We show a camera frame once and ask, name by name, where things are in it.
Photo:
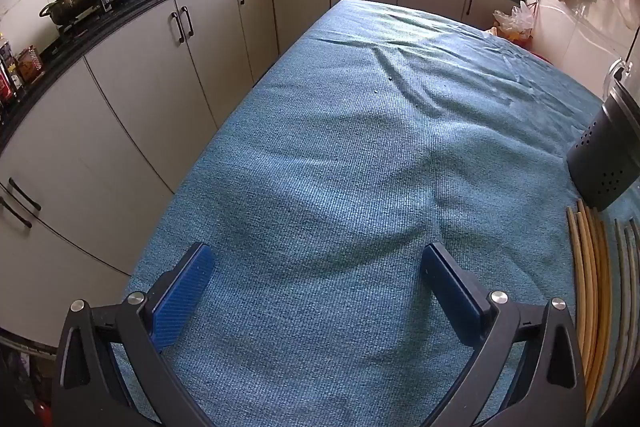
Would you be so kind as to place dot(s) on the dark perforated utensil holder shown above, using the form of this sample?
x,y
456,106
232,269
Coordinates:
x,y
607,157

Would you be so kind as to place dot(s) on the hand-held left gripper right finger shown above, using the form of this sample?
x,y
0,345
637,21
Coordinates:
x,y
452,292

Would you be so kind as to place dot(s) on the black kitchen countertop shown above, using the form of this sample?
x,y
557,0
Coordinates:
x,y
60,62

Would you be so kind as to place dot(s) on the red seasoning packet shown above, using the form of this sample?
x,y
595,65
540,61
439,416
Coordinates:
x,y
31,64

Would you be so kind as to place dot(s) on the bunch of wooden chopsticks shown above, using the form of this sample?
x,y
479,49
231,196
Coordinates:
x,y
592,282

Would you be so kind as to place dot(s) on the clear plastic bag with food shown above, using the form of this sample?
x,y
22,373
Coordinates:
x,y
515,19

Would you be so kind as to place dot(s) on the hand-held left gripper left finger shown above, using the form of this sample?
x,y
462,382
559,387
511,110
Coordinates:
x,y
182,292

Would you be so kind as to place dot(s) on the blue tablecloth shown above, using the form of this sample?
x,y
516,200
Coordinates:
x,y
350,157

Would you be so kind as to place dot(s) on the beige base cabinets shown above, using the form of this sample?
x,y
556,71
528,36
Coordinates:
x,y
150,67

